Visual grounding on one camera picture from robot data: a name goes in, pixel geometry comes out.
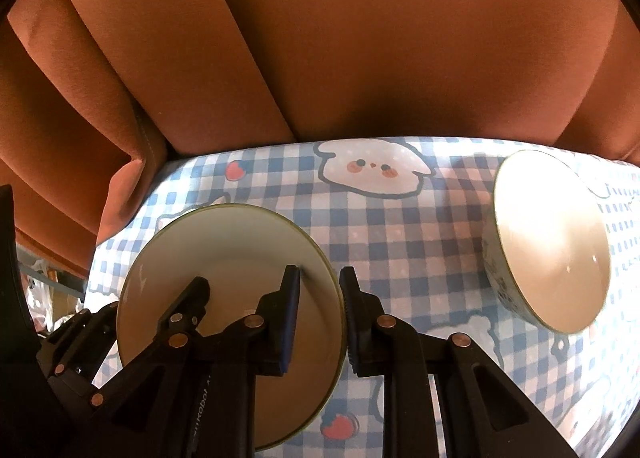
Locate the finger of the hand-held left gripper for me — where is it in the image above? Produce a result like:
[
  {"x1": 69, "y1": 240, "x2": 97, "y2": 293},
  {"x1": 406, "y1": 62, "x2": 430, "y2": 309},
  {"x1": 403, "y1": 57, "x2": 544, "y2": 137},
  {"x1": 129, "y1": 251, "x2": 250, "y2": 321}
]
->
[
  {"x1": 159, "y1": 277, "x2": 212, "y2": 340},
  {"x1": 46, "y1": 301, "x2": 120, "y2": 411}
]

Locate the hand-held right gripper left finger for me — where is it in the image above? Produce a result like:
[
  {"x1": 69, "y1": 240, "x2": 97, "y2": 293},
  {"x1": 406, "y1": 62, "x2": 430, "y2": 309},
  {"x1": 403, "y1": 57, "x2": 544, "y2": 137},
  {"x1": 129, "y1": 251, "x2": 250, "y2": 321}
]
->
[{"x1": 75, "y1": 265, "x2": 301, "y2": 458}]

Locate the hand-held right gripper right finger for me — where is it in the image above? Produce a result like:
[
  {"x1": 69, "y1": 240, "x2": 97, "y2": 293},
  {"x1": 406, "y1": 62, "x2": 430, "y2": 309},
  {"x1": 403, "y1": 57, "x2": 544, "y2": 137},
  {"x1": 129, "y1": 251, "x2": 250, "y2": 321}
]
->
[{"x1": 339, "y1": 266, "x2": 578, "y2": 458}]

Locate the white blue floral bowl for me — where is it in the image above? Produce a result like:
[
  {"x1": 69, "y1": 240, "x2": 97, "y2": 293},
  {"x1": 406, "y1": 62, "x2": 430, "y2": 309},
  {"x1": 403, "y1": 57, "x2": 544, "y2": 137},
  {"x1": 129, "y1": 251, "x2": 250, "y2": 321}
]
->
[
  {"x1": 481, "y1": 149, "x2": 612, "y2": 335},
  {"x1": 116, "y1": 204, "x2": 347, "y2": 439}
]

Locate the blue checked printed blanket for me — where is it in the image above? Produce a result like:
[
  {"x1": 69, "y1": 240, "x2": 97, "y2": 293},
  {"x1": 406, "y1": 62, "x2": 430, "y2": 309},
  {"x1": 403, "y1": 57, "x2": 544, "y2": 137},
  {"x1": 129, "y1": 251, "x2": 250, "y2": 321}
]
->
[{"x1": 82, "y1": 135, "x2": 640, "y2": 458}]

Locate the orange curtain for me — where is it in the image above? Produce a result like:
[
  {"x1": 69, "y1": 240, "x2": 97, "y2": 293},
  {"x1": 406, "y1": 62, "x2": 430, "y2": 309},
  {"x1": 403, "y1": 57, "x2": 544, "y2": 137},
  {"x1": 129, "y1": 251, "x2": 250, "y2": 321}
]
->
[{"x1": 0, "y1": 0, "x2": 640, "y2": 284}]

